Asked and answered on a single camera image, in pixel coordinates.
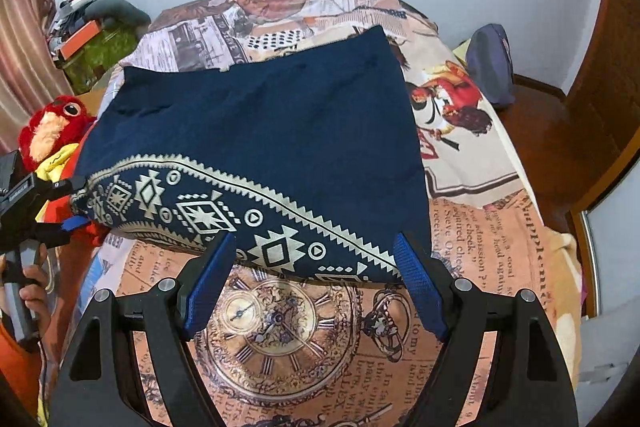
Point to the wooden door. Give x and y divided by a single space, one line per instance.
610 107

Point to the green crate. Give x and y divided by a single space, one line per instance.
100 57

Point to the person's left forearm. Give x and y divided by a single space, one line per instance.
20 372

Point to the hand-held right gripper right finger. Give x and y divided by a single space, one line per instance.
420 287

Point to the red cloth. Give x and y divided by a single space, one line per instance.
92 232

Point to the printed bed blanket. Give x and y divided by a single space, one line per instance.
500 232

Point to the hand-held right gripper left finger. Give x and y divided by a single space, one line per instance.
207 287

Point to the grey cloth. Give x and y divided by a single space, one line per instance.
117 11

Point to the red parrot plush toy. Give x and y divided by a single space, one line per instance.
50 127

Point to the person's left hand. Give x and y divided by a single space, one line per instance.
37 302

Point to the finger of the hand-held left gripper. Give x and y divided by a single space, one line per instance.
70 185
72 224

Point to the navy patterned garment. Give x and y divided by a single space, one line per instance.
275 122

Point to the orange box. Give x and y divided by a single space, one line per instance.
80 39

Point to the purple bag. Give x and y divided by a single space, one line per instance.
492 62

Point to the pink curtain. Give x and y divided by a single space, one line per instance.
25 57

